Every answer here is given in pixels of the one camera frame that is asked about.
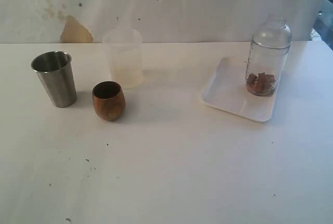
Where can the white rectangular tray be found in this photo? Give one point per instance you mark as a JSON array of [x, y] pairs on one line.
[[226, 91]]

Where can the translucent plastic container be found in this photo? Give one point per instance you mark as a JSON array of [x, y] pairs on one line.
[[123, 51]]

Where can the stainless steel cup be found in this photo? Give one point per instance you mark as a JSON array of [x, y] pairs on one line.
[[54, 70]]

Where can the clear dome shaker lid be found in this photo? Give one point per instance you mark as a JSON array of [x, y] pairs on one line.
[[274, 33]]

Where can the clear plastic shaker cup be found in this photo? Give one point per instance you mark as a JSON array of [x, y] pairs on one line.
[[269, 61]]

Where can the small wooden block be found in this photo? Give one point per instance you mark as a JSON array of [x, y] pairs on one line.
[[262, 78]]

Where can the brown wooden cup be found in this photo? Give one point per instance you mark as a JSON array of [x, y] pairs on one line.
[[108, 100]]

